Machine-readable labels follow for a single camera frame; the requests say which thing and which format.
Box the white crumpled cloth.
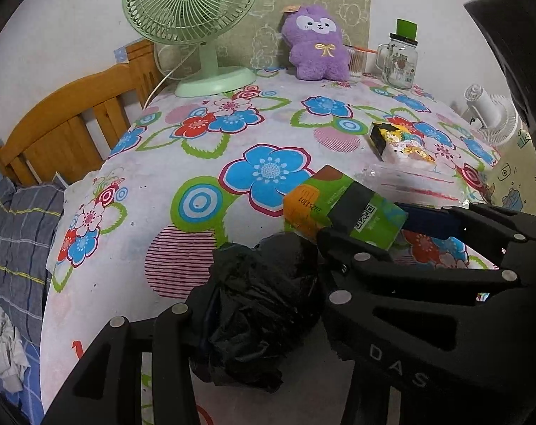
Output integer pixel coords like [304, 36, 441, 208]
[0, 305, 30, 392]

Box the white fan cable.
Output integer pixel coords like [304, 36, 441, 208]
[143, 44, 202, 108]

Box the green desk fan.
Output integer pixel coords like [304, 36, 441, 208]
[122, 0, 261, 98]

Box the purple plush toy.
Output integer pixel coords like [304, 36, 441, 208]
[280, 4, 350, 83]

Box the green patterned board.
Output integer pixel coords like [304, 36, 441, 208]
[215, 0, 372, 72]

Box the floral tablecloth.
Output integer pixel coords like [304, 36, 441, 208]
[40, 68, 503, 425]

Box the green and orange carton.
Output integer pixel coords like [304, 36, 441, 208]
[283, 165, 409, 249]

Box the clear plastic bag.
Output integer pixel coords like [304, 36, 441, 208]
[361, 159, 472, 200]

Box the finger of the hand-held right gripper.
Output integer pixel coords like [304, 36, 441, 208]
[317, 183, 530, 304]
[401, 202, 536, 275]

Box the white standing fan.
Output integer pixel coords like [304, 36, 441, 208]
[463, 83, 520, 146]

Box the wooden bed headboard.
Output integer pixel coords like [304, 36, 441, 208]
[0, 39, 162, 187]

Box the cartoon printed tissue pack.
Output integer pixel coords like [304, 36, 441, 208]
[369, 120, 438, 165]

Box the black plastic bag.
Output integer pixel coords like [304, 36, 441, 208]
[190, 230, 324, 392]

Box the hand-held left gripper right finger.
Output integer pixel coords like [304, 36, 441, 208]
[321, 283, 536, 425]

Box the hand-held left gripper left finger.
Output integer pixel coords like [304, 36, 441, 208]
[42, 303, 216, 425]

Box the grey plaid pillow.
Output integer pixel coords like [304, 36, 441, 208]
[0, 172, 67, 341]

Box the glass jar mug green lid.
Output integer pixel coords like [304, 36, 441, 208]
[376, 18, 419, 89]

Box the yellow cartoon fabric storage box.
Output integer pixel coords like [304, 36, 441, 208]
[485, 128, 536, 220]

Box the ribbed clear glass cup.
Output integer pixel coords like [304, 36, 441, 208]
[348, 48, 367, 78]

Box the blue bed sheet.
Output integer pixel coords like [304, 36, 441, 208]
[0, 159, 45, 412]

